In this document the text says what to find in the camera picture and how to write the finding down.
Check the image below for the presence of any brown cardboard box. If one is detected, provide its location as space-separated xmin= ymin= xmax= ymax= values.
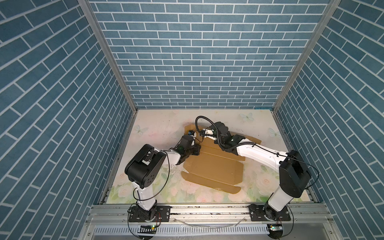
xmin=181 ymin=124 xmax=246 ymax=194

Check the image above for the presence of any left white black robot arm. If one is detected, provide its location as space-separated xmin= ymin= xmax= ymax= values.
xmin=125 ymin=133 xmax=201 ymax=212

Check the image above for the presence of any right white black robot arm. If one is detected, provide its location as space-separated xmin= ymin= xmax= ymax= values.
xmin=201 ymin=122 xmax=311 ymax=221

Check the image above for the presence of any floral table mat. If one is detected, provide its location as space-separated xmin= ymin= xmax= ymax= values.
xmin=107 ymin=109 xmax=287 ymax=204

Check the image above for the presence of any left green circuit board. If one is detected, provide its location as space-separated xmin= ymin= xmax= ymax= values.
xmin=138 ymin=226 xmax=158 ymax=235

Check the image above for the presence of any green circuit board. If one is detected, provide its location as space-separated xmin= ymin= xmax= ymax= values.
xmin=268 ymin=224 xmax=284 ymax=232
xmin=138 ymin=226 xmax=158 ymax=235

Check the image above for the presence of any right green circuit board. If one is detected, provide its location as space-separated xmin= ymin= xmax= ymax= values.
xmin=268 ymin=224 xmax=284 ymax=232

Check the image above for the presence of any right black camera cable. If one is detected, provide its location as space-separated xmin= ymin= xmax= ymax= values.
xmin=194 ymin=115 xmax=238 ymax=152

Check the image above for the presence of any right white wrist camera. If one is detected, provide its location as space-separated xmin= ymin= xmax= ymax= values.
xmin=201 ymin=128 xmax=217 ymax=141

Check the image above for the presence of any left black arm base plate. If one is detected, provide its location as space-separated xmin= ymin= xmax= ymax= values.
xmin=129 ymin=205 xmax=171 ymax=223

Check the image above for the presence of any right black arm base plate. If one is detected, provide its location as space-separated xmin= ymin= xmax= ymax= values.
xmin=248 ymin=204 xmax=291 ymax=222

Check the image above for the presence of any white slotted cable duct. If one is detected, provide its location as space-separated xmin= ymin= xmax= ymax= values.
xmin=94 ymin=224 xmax=269 ymax=237

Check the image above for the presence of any aluminium mounting rail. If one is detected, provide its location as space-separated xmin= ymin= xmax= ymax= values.
xmin=86 ymin=202 xmax=332 ymax=225

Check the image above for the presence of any left aluminium corner post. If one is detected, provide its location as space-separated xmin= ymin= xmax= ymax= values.
xmin=78 ymin=0 xmax=138 ymax=114

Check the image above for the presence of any aluminium corner post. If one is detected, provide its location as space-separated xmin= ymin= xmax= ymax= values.
xmin=272 ymin=0 xmax=341 ymax=115
xmin=78 ymin=0 xmax=138 ymax=114

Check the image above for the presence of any right aluminium corner post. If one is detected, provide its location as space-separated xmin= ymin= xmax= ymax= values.
xmin=272 ymin=0 xmax=341 ymax=115

